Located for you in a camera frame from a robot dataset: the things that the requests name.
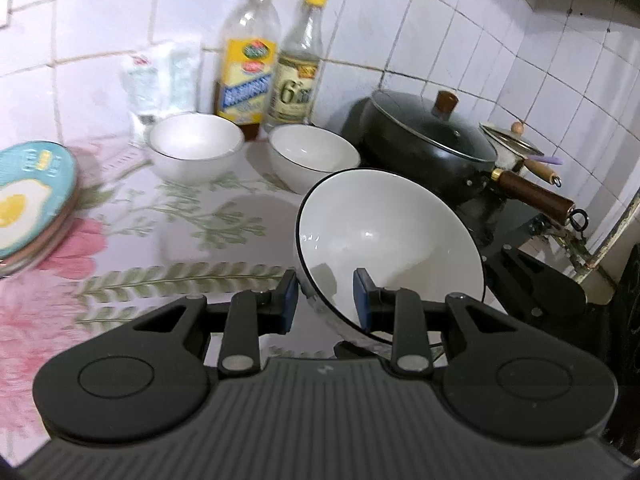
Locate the black pot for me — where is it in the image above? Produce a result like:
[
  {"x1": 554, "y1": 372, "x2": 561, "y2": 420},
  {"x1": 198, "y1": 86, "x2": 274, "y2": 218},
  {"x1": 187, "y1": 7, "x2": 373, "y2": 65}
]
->
[{"x1": 350, "y1": 89, "x2": 576, "y2": 231}]

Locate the blue fried egg plate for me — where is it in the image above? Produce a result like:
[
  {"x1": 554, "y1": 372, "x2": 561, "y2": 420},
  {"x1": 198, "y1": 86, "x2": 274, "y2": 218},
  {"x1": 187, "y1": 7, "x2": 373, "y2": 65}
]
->
[{"x1": 0, "y1": 141, "x2": 80, "y2": 263}]

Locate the small cream saucepan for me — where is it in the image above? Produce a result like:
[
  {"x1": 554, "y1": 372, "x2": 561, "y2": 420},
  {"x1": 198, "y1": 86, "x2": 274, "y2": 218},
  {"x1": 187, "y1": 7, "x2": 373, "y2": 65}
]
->
[{"x1": 480, "y1": 121, "x2": 563, "y2": 188}]

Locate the glass pot lid brown knob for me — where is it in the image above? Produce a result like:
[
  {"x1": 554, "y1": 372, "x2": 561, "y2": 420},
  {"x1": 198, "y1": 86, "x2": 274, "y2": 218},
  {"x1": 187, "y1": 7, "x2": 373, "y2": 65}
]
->
[{"x1": 371, "y1": 89, "x2": 497, "y2": 163}]

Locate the small glass saucepan lid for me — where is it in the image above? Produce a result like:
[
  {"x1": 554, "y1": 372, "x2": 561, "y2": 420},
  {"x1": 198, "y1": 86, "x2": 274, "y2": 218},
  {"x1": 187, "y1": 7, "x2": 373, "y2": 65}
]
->
[{"x1": 481, "y1": 121, "x2": 545, "y2": 157}]

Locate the white black-rimmed bowl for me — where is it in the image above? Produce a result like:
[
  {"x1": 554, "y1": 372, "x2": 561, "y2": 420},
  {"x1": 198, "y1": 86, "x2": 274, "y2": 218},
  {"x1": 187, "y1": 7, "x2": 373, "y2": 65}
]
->
[
  {"x1": 148, "y1": 112, "x2": 246, "y2": 184},
  {"x1": 295, "y1": 169, "x2": 486, "y2": 346},
  {"x1": 267, "y1": 125, "x2": 362, "y2": 196}
]

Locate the clear seasoning bag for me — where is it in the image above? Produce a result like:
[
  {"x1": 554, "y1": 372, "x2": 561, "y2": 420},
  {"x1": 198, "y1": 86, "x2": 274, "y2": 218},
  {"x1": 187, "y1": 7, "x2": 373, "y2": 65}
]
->
[{"x1": 160, "y1": 40, "x2": 202, "y2": 117}]

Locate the clear vinegar bottle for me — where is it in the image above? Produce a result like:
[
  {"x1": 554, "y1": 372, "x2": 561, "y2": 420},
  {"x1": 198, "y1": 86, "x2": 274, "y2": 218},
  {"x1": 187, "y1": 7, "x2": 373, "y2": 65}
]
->
[{"x1": 263, "y1": 0, "x2": 328, "y2": 133}]

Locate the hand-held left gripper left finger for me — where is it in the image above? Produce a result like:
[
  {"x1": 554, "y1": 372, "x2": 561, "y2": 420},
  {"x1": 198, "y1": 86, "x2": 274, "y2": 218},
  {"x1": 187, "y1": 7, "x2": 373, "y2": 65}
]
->
[{"x1": 120, "y1": 270, "x2": 300, "y2": 378}]

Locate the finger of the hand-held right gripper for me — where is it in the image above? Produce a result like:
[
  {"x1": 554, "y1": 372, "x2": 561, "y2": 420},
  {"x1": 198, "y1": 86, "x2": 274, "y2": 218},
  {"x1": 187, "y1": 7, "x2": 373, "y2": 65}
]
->
[{"x1": 484, "y1": 244, "x2": 546, "y2": 321}]

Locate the white seasoning bag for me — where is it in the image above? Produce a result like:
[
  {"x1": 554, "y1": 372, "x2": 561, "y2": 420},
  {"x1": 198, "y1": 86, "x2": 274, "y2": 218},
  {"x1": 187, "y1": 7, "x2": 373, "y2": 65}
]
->
[{"x1": 120, "y1": 50, "x2": 173, "y2": 148}]

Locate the pink rabbit plate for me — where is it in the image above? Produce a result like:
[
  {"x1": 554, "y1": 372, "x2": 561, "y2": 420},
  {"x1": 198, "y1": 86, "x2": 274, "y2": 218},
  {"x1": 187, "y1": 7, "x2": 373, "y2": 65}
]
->
[{"x1": 0, "y1": 177, "x2": 84, "y2": 273}]

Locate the yellow label oil bottle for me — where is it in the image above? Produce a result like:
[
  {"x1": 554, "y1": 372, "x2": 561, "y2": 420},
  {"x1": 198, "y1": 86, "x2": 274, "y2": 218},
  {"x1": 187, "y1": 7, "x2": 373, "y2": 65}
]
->
[{"x1": 214, "y1": 0, "x2": 282, "y2": 142}]

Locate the floral tablecloth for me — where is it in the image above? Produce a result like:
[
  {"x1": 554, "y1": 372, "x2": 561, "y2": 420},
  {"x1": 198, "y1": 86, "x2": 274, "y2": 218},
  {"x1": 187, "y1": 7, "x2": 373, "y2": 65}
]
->
[{"x1": 0, "y1": 135, "x2": 506, "y2": 361}]

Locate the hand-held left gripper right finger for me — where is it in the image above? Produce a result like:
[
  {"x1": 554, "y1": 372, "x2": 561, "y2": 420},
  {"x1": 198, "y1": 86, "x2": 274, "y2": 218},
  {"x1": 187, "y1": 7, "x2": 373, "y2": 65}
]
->
[{"x1": 352, "y1": 268, "x2": 526, "y2": 378}]

